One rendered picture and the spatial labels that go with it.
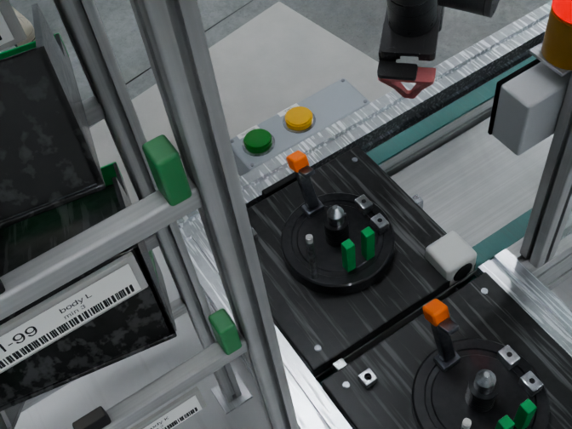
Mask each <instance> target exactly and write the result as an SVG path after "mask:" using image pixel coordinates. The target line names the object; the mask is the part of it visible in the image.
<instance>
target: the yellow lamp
mask: <svg viewBox="0 0 572 429"><path fill-rule="evenodd" d="M541 52H542V54H543V57H544V58H545V59H546V60H547V61H548V62H549V63H550V64H552V65H554V66H556V67H558V68H561V69H564V70H572V24H570V23H568V22H566V21H564V20H562V19H560V18H559V17H558V16H557V15H556V14H555V13H554V11H553V9H552V6H551V10H550V14H549V18H548V22H547V25H546V32H545V36H544V39H543V43H542V47H541Z"/></svg>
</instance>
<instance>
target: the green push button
mask: <svg viewBox="0 0 572 429"><path fill-rule="evenodd" d="M243 142H244V145H245V148H246V149H247V150H248V151H249V152H252V153H262V152H266V151H267V150H269V149H270V147H271V146H272V136H271V134H270V133H269V132H268V131H267V130H265V129H253V130H251V131H249V132H248V133H247V134H246V135H245V136H244V139H243Z"/></svg>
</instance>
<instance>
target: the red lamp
mask: <svg viewBox="0 0 572 429"><path fill-rule="evenodd" d="M552 9H553V11H554V13H555V14H556V15H557V16H558V17H559V18H560V19H562V20H564V21H566V22H568V23H570V24H572V0H552Z"/></svg>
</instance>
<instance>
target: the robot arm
mask: <svg viewBox="0 0 572 429"><path fill-rule="evenodd" d="M499 1H500V0H386V2H387V7H386V16H385V21H384V24H383V29H382V33H381V39H380V47H379V65H378V69H377V76H378V80H379V81H380V82H382V83H384V84H386V85H388V86H390V87H392V88H394V89H395V90H396V91H397V92H398V93H400V94H401V95H402V97H404V98H409V99H414V98H415V97H416V96H417V95H418V94H419V93H420V92H421V91H422V90H423V89H425V88H427V87H429V86H431V85H432V84H433V83H434V81H435V76H436V68H430V67H418V66H417V64H411V63H397V62H396V61H397V60H398V59H401V56H414V57H418V60H426V61H432V60H434V59H435V54H436V48H437V42H438V32H439V31H441V29H442V24H443V12H444V7H447V8H451V9H457V10H461V11H465V12H468V13H472V14H479V15H482V16H486V17H489V18H491V17H492V16H493V15H494V13H495V11H496V8H497V6H498V3H499ZM401 82H406V83H416V84H415V86H414V87H413V88H412V89H411V90H407V89H406V88H405V87H404V86H403V85H402V83H401Z"/></svg>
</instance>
